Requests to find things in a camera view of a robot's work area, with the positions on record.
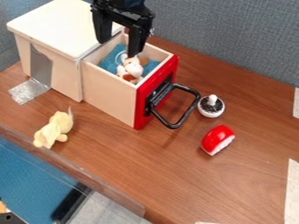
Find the yellow plush animal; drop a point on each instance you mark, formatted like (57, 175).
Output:
(54, 129)

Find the white and black toy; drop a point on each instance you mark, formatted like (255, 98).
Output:
(211, 106)

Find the red and white toy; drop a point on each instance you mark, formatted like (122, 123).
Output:
(217, 140)

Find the cabinet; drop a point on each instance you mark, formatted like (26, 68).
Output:
(54, 43)

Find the blue cloth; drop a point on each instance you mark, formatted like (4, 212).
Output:
(113, 59)

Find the drawer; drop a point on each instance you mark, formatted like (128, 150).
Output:
(132, 87)

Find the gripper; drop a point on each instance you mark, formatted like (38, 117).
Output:
(125, 11)

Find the white and brown plush animal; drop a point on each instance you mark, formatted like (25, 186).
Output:
(131, 70)

